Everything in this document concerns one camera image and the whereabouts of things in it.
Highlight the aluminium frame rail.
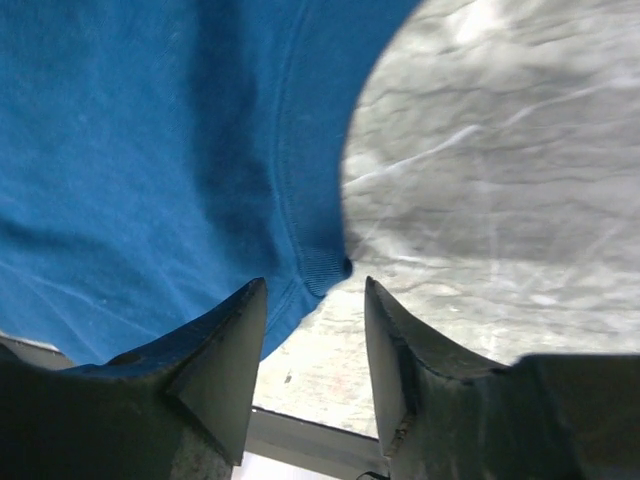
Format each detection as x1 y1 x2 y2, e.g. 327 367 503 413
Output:
1 341 384 479

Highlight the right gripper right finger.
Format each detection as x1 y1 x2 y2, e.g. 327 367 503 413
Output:
364 279 639 480

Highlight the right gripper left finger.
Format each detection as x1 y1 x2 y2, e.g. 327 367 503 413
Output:
1 279 267 479

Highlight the dark blue t shirt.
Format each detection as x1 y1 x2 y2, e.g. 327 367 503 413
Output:
1 1 415 363

